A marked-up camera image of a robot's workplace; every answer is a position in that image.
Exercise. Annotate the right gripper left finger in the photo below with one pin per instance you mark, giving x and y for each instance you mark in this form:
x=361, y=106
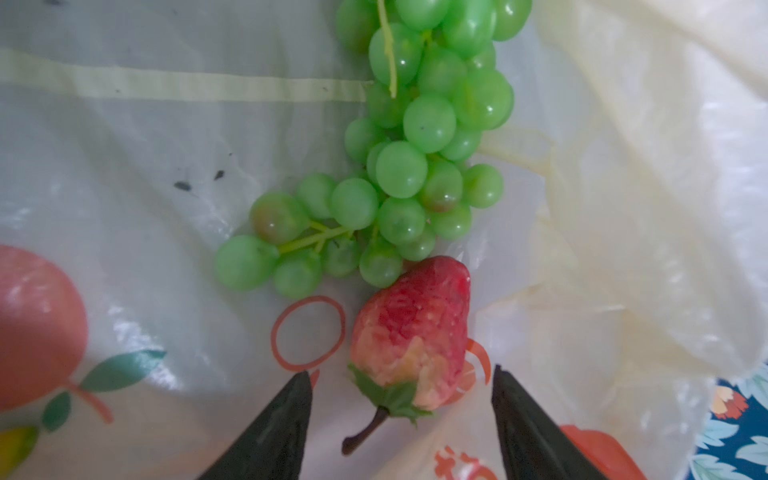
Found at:
x=273, y=445

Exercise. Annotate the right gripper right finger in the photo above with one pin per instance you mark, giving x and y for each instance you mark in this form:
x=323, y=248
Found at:
x=531, y=444

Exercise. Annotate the red fake strawberry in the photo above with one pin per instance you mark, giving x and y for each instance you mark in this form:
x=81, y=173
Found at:
x=408, y=343

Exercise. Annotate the yellow plastic fruit-print bag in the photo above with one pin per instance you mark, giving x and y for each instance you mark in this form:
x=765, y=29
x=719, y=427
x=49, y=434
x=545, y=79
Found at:
x=621, y=275

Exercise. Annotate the green fake grapes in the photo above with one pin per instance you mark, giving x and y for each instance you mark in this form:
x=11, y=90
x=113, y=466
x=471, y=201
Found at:
x=436, y=91

